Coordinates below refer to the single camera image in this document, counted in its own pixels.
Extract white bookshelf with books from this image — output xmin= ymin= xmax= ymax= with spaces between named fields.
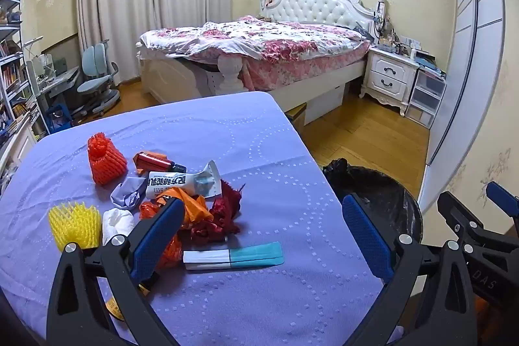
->
xmin=0 ymin=0 xmax=41 ymax=152

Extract cardboard box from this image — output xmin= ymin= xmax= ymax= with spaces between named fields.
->
xmin=290 ymin=105 xmax=307 ymax=136

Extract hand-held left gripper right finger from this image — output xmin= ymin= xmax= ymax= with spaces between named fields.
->
xmin=342 ymin=193 xmax=475 ymax=346

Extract pale blue desk chair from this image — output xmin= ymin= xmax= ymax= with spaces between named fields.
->
xmin=73 ymin=40 xmax=121 ymax=117

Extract person's orange fleece clothing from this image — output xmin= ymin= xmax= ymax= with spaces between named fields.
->
xmin=474 ymin=297 xmax=499 ymax=330

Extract white ointment tube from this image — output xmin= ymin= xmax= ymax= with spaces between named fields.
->
xmin=147 ymin=161 xmax=222 ymax=201

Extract small items on nightstand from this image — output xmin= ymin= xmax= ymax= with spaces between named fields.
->
xmin=375 ymin=18 xmax=418 ymax=57

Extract pink floral bed sheet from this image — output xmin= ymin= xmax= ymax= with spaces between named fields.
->
xmin=242 ymin=40 xmax=370 ymax=91

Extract pale purple paper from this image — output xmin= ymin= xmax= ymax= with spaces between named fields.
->
xmin=111 ymin=176 xmax=149 ymax=209

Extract yellow orange packet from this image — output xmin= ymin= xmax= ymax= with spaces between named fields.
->
xmin=103 ymin=291 xmax=124 ymax=322

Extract orange plastic bag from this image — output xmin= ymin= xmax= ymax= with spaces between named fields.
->
xmin=140 ymin=187 xmax=213 ymax=229

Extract white nightstand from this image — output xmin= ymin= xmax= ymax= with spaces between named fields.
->
xmin=360 ymin=46 xmax=420 ymax=116

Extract teal and white packet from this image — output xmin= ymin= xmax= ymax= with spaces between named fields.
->
xmin=182 ymin=242 xmax=284 ymax=271

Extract clear plastic drawer unit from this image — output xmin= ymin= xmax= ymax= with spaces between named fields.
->
xmin=405 ymin=66 xmax=447 ymax=128

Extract red small carton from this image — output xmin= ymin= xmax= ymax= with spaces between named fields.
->
xmin=134 ymin=152 xmax=187 ymax=174

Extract red foam fruit net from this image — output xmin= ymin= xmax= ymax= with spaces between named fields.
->
xmin=88 ymin=132 xmax=127 ymax=185

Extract white tissue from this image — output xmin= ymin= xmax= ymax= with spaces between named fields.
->
xmin=102 ymin=208 xmax=136 ymax=245

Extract white storage box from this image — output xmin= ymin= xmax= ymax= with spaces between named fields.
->
xmin=304 ymin=84 xmax=345 ymax=125

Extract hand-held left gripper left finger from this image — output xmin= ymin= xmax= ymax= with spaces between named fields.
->
xmin=46 ymin=198 xmax=187 ymax=346

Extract purple tablecloth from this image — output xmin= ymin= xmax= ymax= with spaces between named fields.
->
xmin=0 ymin=90 xmax=390 ymax=346

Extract trash bin with black bag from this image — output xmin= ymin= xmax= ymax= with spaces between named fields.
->
xmin=322 ymin=159 xmax=424 ymax=298

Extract blue bag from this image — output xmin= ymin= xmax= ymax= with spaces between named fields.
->
xmin=44 ymin=103 xmax=71 ymax=134

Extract white bed with tufted headboard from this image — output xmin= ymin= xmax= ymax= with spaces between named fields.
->
xmin=136 ymin=0 xmax=376 ymax=125

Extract dark red wrapper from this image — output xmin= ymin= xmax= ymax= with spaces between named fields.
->
xmin=190 ymin=180 xmax=246 ymax=243

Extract orange mesh bag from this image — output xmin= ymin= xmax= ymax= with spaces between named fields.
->
xmin=156 ymin=233 xmax=184 ymax=270

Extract pink floral quilt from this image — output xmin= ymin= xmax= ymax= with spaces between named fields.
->
xmin=138 ymin=16 xmax=371 ymax=65

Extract grey study desk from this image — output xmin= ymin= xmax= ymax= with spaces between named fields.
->
xmin=24 ymin=54 xmax=79 ymax=128

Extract white sliding wardrobe door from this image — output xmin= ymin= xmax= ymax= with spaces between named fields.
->
xmin=417 ymin=0 xmax=507 ymax=217

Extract white low cabinet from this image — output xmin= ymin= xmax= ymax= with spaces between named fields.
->
xmin=0 ymin=115 xmax=41 ymax=188

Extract white desk lamp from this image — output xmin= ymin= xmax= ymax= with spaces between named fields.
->
xmin=22 ymin=36 xmax=45 ymax=59

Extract stack of books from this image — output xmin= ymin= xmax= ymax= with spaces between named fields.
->
xmin=416 ymin=50 xmax=447 ymax=77

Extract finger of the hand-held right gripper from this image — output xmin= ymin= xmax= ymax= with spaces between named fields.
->
xmin=438 ymin=191 xmax=485 ymax=245
xmin=487 ymin=181 xmax=519 ymax=225

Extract yellow foam fruit net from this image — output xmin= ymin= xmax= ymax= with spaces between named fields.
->
xmin=49 ymin=202 xmax=101 ymax=253

